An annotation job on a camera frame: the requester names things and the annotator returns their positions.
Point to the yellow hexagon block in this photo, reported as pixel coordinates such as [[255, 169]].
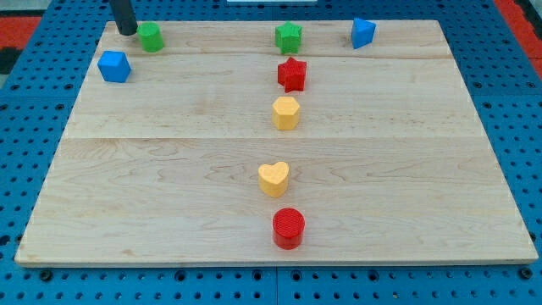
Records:
[[286, 113]]

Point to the red cylinder block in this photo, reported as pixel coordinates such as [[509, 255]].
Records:
[[288, 228]]

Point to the green star block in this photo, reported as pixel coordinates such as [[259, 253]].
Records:
[[288, 37]]

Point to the red star block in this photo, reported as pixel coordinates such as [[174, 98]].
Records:
[[292, 75]]

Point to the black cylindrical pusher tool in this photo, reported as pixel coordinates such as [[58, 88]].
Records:
[[124, 16]]

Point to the yellow heart block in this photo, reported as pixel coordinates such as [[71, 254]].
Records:
[[273, 179]]

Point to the blue cube block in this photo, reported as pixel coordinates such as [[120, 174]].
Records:
[[114, 66]]

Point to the green cylinder block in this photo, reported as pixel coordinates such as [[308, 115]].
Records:
[[150, 37]]

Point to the light wooden board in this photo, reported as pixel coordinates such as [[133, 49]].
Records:
[[389, 163]]

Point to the blue triangle block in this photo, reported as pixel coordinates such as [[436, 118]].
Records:
[[362, 32]]

